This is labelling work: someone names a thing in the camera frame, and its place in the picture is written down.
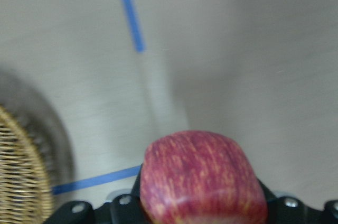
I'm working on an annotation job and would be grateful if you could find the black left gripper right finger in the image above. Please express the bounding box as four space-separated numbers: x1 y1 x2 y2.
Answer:
256 181 337 223

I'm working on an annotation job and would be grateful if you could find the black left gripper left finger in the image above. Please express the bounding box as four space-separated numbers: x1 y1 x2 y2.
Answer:
44 174 148 224

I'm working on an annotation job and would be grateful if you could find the yellow-red striped apple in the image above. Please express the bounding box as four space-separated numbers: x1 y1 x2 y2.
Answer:
140 130 268 223

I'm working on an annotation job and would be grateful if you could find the round wicker basket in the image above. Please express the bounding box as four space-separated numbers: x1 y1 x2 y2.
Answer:
1 107 54 223

